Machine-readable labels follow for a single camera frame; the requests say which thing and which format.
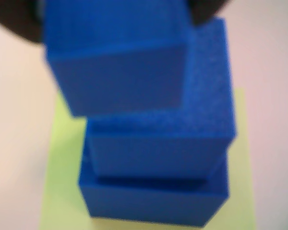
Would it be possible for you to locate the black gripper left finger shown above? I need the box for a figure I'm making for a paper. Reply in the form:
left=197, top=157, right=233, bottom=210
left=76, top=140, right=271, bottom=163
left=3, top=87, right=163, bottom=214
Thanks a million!
left=0, top=0, right=48, bottom=46

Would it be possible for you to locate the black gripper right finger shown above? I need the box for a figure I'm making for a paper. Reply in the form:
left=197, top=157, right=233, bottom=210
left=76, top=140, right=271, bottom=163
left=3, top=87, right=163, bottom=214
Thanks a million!
left=185, top=0, right=231, bottom=27

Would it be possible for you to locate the small blue cube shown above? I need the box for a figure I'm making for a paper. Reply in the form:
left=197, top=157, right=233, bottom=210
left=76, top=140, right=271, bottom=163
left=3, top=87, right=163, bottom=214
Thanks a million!
left=84, top=18, right=239, bottom=180

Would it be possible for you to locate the tiny blue cube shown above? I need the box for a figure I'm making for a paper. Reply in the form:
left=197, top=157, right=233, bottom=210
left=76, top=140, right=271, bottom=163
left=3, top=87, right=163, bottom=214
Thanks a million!
left=42, top=0, right=193, bottom=118

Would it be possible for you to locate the green paper square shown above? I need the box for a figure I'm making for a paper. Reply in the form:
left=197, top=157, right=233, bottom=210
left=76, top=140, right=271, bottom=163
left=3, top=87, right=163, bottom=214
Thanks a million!
left=39, top=87, right=258, bottom=230

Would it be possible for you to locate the large blue cube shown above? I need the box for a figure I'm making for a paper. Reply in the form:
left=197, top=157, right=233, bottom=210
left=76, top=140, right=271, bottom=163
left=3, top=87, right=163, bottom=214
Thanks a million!
left=77, top=143, right=230, bottom=228

